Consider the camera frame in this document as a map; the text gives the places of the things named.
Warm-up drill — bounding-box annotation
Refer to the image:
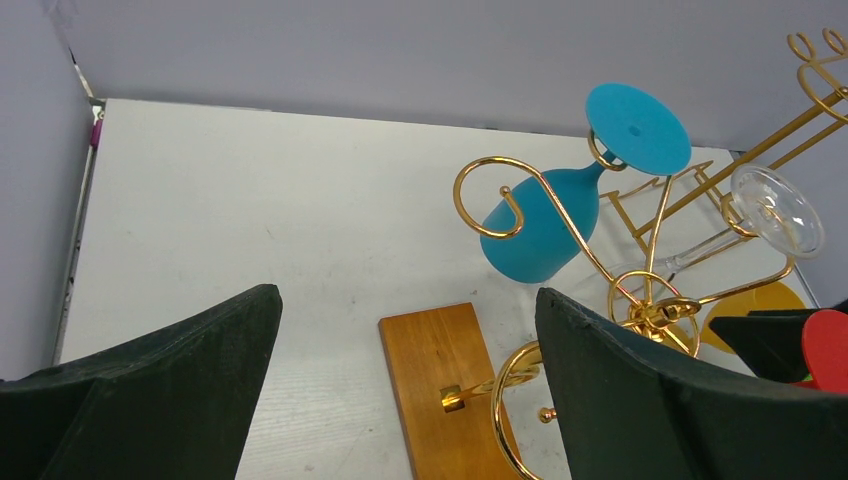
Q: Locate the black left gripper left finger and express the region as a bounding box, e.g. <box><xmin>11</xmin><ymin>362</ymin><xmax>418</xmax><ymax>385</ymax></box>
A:
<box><xmin>1</xmin><ymin>284</ymin><xmax>283</xmax><ymax>479</ymax></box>

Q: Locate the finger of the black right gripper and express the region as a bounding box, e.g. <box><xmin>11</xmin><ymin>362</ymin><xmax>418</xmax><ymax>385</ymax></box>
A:
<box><xmin>710</xmin><ymin>301</ymin><xmax>847</xmax><ymax>383</ymax></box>

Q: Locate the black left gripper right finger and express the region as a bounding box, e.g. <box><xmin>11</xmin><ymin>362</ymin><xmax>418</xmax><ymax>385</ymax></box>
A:
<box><xmin>535</xmin><ymin>288</ymin><xmax>847</xmax><ymax>479</ymax></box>

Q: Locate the red plastic goblet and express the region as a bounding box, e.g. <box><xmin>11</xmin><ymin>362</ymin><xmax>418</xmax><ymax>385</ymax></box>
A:
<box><xmin>795</xmin><ymin>309</ymin><xmax>847</xmax><ymax>394</ymax></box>

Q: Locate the small clear wine glass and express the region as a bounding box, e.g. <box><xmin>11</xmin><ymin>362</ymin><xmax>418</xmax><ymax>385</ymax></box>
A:
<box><xmin>569</xmin><ymin>163</ymin><xmax>827</xmax><ymax>303</ymax></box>

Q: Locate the gold spiral rack wooden base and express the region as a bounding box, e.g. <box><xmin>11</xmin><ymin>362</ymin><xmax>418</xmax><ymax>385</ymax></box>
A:
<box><xmin>377</xmin><ymin>155</ymin><xmax>798</xmax><ymax>480</ymax></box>

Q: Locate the blue plastic goblet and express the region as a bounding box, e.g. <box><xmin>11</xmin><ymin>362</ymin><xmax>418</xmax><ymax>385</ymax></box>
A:
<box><xmin>480</xmin><ymin>83</ymin><xmax>692</xmax><ymax>284</ymax></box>

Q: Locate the orange plastic goblet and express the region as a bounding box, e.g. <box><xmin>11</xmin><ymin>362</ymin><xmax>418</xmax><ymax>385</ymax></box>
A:
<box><xmin>700</xmin><ymin>282</ymin><xmax>806</xmax><ymax>354</ymax></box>

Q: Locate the gold rectangular wire glass rack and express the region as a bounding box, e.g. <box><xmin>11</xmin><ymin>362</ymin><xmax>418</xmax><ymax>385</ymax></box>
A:
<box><xmin>659</xmin><ymin>28</ymin><xmax>847</xmax><ymax>220</ymax></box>

